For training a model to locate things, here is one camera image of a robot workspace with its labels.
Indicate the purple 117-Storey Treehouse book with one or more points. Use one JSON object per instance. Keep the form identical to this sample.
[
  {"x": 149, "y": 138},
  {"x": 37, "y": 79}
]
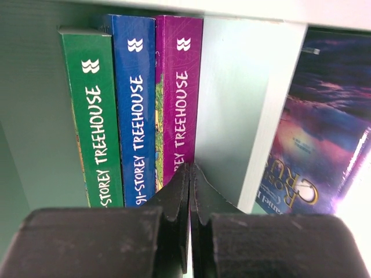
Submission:
[{"x": 178, "y": 45}]

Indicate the dark Robinson Crusoe book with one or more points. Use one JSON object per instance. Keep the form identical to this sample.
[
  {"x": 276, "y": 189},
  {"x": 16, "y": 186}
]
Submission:
[{"x": 323, "y": 134}]

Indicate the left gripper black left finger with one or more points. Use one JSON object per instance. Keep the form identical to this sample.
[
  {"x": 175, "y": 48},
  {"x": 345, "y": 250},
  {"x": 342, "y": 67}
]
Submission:
[{"x": 146, "y": 241}]

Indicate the blue 91-Storey Treehouse book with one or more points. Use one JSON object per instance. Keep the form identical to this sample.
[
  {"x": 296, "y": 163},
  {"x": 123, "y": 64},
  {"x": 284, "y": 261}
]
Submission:
[{"x": 133, "y": 46}]

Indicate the mint green shelf cabinet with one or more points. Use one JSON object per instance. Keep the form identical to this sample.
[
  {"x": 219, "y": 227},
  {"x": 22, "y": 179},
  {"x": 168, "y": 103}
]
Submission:
[{"x": 246, "y": 70}]

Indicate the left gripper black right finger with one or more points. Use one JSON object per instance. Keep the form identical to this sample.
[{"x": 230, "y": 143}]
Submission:
[{"x": 226, "y": 242}]

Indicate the green Storey Treehouse book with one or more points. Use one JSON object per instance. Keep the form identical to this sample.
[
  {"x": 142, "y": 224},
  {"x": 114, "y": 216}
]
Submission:
[{"x": 90, "y": 74}]

